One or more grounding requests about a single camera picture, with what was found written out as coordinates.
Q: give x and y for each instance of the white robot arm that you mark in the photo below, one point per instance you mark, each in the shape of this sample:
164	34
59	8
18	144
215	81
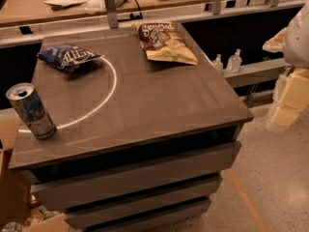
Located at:
296	54

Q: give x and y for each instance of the clear sanitizer bottle right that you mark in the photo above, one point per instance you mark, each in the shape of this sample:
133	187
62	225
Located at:
234	62

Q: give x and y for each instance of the brown chip bag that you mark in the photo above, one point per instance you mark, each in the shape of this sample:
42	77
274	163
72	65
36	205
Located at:
161	41

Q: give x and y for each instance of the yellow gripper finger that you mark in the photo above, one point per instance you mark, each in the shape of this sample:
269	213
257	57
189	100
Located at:
293	100
275	44

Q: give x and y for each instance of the metal bracket post left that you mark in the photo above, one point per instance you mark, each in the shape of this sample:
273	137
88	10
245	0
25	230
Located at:
111	13

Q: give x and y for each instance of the clear sanitizer bottle left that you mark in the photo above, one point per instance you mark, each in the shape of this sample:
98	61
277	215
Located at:
217	63

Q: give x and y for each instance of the grey drawer cabinet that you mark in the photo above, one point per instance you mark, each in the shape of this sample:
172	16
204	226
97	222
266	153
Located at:
137	143

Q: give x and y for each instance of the clear sanitizer bottle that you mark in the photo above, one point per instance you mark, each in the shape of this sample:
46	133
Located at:
217	63
234	62

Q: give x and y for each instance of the cardboard box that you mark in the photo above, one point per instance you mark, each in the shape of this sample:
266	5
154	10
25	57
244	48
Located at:
14	191

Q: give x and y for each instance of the silver blue drink can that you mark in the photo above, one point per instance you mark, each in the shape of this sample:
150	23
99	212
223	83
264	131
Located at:
28	105

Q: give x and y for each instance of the blue chip bag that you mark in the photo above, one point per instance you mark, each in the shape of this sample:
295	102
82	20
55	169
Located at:
66	57

